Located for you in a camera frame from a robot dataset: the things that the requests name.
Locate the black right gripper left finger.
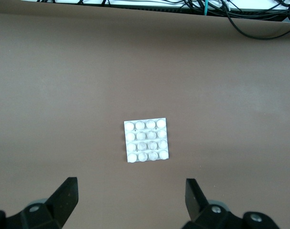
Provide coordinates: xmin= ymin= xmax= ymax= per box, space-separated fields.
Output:
xmin=0 ymin=177 xmax=78 ymax=229

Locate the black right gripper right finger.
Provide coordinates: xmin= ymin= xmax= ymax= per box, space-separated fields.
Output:
xmin=182 ymin=178 xmax=280 ymax=229

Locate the white studded base plate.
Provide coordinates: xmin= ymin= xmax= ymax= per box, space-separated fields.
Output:
xmin=123 ymin=116 xmax=171 ymax=164

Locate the black looping cable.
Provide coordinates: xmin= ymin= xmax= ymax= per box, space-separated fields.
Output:
xmin=221 ymin=0 xmax=290 ymax=40

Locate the tangled black cable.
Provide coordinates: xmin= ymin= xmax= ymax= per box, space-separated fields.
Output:
xmin=36 ymin=0 xmax=290 ymax=19

